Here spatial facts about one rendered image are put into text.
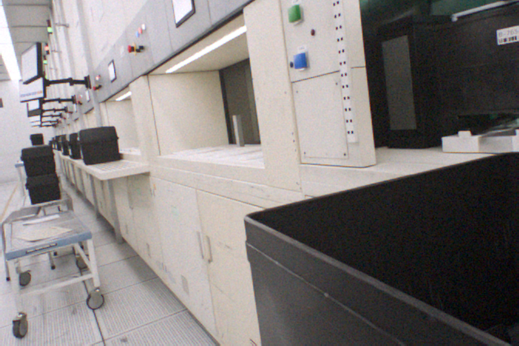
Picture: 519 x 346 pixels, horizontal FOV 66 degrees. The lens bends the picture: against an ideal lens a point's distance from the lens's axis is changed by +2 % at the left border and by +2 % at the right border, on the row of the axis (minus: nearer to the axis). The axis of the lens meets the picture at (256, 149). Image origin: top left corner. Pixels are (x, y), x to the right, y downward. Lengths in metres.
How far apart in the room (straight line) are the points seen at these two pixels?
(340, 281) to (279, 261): 0.06
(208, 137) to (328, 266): 2.10
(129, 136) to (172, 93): 1.52
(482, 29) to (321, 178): 0.41
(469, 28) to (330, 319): 0.72
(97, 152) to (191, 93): 1.07
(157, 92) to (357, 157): 1.55
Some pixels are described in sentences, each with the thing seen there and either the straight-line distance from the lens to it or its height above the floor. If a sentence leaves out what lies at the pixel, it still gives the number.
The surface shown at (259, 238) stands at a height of 0.92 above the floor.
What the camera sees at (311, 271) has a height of 0.92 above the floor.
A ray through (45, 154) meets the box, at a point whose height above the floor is 0.90.
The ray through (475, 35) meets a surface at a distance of 0.84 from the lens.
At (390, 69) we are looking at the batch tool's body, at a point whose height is 1.06.
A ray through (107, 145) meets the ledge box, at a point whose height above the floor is 0.92.
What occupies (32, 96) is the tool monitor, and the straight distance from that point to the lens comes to 5.24.
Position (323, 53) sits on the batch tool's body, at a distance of 0.83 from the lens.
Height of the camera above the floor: 1.00
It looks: 5 degrees down
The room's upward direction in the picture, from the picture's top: 8 degrees counter-clockwise
